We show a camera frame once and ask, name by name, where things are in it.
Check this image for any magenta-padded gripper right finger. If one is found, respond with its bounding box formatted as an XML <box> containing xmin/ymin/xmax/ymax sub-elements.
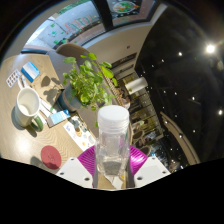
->
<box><xmin>127</xmin><ymin>145</ymin><xmax>172</xmax><ymax>189</ymax></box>

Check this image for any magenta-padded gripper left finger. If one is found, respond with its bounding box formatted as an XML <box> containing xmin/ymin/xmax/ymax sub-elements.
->
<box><xmin>54</xmin><ymin>145</ymin><xmax>99</xmax><ymax>190</ymax></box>

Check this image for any clear bottle with white cap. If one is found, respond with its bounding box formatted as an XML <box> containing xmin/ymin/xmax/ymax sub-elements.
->
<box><xmin>94</xmin><ymin>104</ymin><xmax>132</xmax><ymax>177</ymax></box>

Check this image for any flat round red coaster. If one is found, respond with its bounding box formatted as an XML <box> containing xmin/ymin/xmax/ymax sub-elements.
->
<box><xmin>40</xmin><ymin>144</ymin><xmax>63</xmax><ymax>170</ymax></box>

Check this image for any white orange carton box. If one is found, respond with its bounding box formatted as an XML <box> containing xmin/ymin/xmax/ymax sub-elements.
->
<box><xmin>105</xmin><ymin>173</ymin><xmax>126</xmax><ymax>190</ymax></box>

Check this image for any small blue white box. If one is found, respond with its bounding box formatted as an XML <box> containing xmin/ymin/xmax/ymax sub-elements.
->
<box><xmin>46</xmin><ymin>109</ymin><xmax>72</xmax><ymax>129</ymax></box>

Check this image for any white paper sachet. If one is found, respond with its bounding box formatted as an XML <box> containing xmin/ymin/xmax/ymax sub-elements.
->
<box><xmin>17</xmin><ymin>74</ymin><xmax>28</xmax><ymax>90</ymax></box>
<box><xmin>38</xmin><ymin>96</ymin><xmax>56</xmax><ymax>118</ymax></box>

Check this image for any brown paper bag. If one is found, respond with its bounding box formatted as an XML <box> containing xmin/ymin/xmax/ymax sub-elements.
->
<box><xmin>31</xmin><ymin>71</ymin><xmax>65</xmax><ymax>102</ymax></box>

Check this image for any potted green leafy plant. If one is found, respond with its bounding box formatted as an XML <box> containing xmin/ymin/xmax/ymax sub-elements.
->
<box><xmin>61</xmin><ymin>52</ymin><xmax>118</xmax><ymax>113</ymax></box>

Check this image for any blue white flat pack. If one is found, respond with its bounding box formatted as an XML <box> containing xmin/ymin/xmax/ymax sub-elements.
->
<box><xmin>20</xmin><ymin>60</ymin><xmax>42</xmax><ymax>84</ymax></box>

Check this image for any pill blister pack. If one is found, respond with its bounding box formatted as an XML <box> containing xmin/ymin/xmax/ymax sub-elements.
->
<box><xmin>5</xmin><ymin>68</ymin><xmax>23</xmax><ymax>89</ymax></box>

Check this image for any group of ceiling lights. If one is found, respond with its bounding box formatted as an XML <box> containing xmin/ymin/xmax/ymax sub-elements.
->
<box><xmin>146</xmin><ymin>41</ymin><xmax>224</xmax><ymax>141</ymax></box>

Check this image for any framed food poster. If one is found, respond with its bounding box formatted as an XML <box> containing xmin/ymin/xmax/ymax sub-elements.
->
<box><xmin>106</xmin><ymin>0</ymin><xmax>156</xmax><ymax>28</ymax></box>

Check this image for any white mug with green handle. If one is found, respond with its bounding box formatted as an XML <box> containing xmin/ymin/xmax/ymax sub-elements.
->
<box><xmin>13</xmin><ymin>87</ymin><xmax>45</xmax><ymax>132</ymax></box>

